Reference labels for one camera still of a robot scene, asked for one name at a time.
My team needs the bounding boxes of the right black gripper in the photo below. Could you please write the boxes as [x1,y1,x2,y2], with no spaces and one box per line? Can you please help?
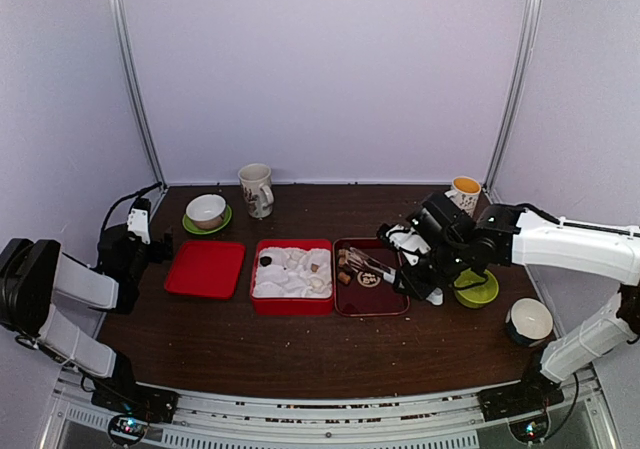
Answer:
[393,239,470,302]

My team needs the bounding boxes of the red tin lid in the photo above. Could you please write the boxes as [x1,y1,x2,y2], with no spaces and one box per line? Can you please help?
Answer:
[164,241,246,300]

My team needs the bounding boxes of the red chocolate tray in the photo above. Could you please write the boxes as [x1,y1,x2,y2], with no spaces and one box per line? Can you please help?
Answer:
[333,238,410,318]

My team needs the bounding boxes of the metal serving tongs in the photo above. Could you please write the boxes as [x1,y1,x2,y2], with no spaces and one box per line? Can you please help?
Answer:
[342,247,445,306]

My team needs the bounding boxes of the red tin box base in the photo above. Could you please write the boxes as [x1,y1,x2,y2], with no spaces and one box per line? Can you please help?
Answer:
[250,239,335,316]

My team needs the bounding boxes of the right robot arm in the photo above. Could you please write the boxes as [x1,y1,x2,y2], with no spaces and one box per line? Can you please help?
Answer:
[378,194,639,411]

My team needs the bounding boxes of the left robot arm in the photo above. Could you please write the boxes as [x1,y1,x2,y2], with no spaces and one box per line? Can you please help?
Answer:
[1,224,174,413]

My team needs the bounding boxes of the brown ridged chocolate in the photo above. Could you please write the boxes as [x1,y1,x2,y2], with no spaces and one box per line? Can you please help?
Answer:
[338,273,351,285]

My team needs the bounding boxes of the green saucer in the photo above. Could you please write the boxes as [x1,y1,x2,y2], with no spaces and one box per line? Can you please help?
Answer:
[182,206,233,236]

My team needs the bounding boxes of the lime green bowl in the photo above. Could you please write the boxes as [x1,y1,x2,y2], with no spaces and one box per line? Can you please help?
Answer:
[454,269,499,309]

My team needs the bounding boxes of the white bowl on saucer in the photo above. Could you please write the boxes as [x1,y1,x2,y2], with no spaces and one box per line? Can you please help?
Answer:
[186,194,227,227]

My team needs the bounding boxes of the white mug yellow inside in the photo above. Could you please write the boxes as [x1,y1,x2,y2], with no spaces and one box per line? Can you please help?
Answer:
[445,176,482,217]

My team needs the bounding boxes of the dark bowl white inside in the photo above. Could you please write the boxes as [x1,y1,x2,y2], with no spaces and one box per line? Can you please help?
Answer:
[505,298,554,348]

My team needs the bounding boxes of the tall white patterned mug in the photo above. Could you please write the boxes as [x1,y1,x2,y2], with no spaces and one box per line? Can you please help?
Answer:
[238,163,275,219]

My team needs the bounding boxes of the white paper cupcake liners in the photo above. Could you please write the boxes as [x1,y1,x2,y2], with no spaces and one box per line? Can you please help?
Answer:
[252,246,333,299]

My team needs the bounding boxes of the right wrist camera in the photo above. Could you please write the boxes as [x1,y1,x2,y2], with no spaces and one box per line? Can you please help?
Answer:
[376,224,430,266]

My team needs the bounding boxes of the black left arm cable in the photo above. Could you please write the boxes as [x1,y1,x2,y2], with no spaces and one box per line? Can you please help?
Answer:
[97,182,164,245]

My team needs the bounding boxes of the front aluminium rail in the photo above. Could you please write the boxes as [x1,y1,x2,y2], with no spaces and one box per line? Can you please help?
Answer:
[35,368,622,448]

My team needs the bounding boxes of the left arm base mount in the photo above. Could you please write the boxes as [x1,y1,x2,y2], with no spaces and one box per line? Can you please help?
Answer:
[91,386,179,423]

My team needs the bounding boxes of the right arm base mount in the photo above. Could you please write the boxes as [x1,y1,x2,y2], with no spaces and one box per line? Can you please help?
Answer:
[477,383,565,422]

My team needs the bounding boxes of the right aluminium frame post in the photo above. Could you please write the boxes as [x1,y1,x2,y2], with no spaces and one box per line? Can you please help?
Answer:
[484,0,543,200]

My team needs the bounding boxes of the aluminium frame post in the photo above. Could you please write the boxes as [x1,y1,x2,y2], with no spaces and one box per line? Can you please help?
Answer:
[484,0,543,200]
[109,0,167,190]

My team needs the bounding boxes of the left aluminium frame post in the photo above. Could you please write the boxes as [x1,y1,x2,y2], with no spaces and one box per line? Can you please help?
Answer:
[109,0,167,190]

